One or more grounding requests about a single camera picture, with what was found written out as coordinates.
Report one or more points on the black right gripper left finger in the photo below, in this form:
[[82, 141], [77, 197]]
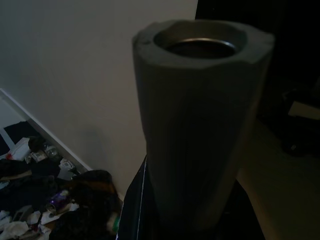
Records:
[[136, 212]]

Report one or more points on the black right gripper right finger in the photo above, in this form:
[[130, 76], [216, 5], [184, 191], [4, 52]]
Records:
[[246, 220]]

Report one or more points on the green white packet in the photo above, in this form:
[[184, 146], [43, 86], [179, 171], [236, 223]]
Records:
[[115, 222]]

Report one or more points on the black garment with brown band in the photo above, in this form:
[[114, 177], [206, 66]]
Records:
[[87, 200]]

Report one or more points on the purple drink can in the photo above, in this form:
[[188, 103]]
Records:
[[58, 201]]

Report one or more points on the white grey small device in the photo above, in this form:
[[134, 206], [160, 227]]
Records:
[[66, 166]]

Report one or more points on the crushed clear bottle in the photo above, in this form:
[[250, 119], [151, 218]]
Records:
[[50, 151]]

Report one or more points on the black cabinet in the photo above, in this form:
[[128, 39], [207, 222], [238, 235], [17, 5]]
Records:
[[302, 125]]

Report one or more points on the crumpled white tissue pile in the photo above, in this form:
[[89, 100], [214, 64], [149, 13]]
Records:
[[13, 226]]

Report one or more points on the white box with red mark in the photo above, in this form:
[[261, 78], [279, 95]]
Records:
[[20, 147]]

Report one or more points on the grey plastic bracket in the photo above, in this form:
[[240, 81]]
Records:
[[22, 213]]

